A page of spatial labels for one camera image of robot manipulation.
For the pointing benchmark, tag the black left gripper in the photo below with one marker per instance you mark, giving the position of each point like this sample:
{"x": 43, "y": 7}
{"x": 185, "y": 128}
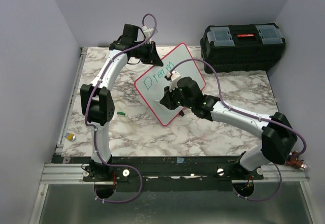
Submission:
{"x": 153, "y": 57}

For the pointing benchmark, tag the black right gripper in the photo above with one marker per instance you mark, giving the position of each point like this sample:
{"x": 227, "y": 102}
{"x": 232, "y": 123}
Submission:
{"x": 166, "y": 100}

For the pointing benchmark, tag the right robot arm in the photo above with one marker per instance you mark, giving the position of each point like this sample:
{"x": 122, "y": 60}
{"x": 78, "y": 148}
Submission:
{"x": 274, "y": 131}

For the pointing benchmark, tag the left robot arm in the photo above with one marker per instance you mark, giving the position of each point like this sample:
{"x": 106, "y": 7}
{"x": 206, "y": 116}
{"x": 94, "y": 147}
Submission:
{"x": 96, "y": 99}

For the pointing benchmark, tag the black toolbox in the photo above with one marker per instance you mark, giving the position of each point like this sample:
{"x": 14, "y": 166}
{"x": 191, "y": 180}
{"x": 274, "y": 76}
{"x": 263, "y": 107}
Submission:
{"x": 233, "y": 48}

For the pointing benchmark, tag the yellow grey small object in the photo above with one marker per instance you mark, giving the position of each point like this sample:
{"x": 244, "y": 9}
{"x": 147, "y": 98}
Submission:
{"x": 71, "y": 137}

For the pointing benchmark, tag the copper pipe fitting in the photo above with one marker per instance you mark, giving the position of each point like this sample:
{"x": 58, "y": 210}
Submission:
{"x": 294, "y": 162}

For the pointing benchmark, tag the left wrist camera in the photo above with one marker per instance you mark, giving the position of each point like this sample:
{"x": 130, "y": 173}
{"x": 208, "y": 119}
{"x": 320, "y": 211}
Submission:
{"x": 147, "y": 32}

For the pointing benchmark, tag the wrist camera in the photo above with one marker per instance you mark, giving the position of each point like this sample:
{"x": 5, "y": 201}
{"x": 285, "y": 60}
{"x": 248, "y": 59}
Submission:
{"x": 147, "y": 32}
{"x": 173, "y": 77}

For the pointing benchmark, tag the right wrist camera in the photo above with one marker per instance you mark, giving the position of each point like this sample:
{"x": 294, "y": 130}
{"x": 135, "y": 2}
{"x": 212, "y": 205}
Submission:
{"x": 173, "y": 77}

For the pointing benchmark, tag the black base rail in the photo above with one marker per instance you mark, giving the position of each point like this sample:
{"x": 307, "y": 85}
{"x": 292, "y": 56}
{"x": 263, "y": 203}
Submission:
{"x": 163, "y": 173}

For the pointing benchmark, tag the aluminium frame rail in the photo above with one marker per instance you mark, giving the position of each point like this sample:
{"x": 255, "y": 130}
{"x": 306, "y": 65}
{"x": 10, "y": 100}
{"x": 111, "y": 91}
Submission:
{"x": 65, "y": 124}

